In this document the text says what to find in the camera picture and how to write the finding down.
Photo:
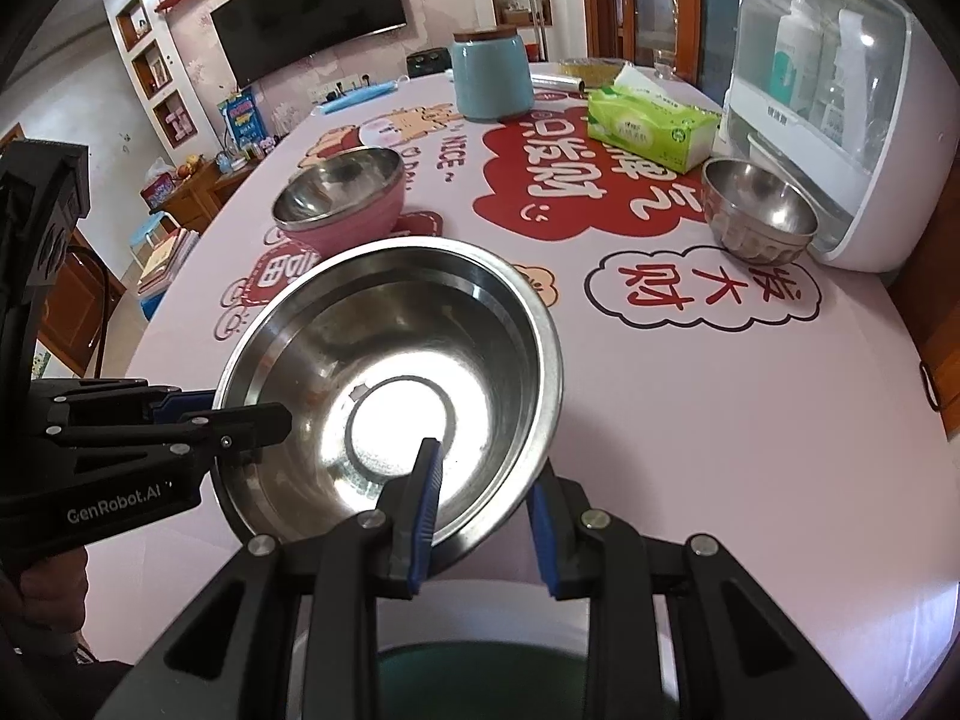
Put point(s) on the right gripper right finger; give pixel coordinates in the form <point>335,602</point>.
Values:
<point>675,629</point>

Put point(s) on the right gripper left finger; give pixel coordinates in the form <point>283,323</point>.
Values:
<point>307,607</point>

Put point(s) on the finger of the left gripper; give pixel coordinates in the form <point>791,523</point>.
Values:
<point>116,399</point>
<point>202,434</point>

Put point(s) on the large steel bowl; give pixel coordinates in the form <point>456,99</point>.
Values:
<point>374,351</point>

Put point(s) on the green plate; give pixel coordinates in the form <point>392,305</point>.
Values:
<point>481,680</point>

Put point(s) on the pink steel bowl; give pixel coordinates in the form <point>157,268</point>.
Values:
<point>343,201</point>

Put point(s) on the small steel bowl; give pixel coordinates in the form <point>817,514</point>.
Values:
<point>753,213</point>

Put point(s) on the left hand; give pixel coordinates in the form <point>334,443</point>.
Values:
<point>54,592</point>

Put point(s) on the blue stool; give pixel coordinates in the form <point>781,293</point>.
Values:
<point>151,235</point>

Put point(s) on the wooden side cabinet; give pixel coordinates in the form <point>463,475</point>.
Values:
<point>199,199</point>

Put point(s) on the pink printed tablecloth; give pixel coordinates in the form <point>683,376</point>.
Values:
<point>784,414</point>

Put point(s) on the blue face mask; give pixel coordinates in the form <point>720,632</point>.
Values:
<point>356,96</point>

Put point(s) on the black box on table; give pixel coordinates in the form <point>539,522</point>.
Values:
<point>426,62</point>

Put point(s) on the teal canister with lid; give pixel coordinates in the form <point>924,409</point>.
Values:
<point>491,74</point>

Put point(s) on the black television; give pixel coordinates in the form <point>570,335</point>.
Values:
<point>259,37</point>

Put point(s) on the green tissue pack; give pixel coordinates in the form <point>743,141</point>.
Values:
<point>662,122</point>

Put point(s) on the white sterilizer appliance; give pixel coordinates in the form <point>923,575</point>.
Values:
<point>853,102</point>

